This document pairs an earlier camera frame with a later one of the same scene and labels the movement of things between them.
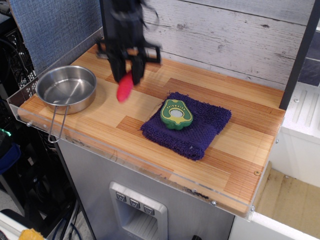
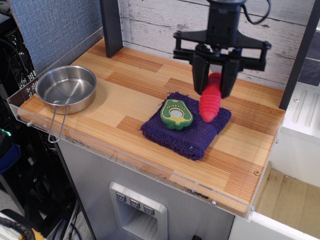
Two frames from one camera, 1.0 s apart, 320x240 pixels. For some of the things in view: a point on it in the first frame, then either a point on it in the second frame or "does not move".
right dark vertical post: x=302 y=52 does not move
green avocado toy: x=175 y=114 does not move
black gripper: x=125 y=34 -> x=223 y=35
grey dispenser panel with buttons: x=136 y=217 does not move
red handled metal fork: x=125 y=88 -> x=211 y=99
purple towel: x=193 y=139 does not move
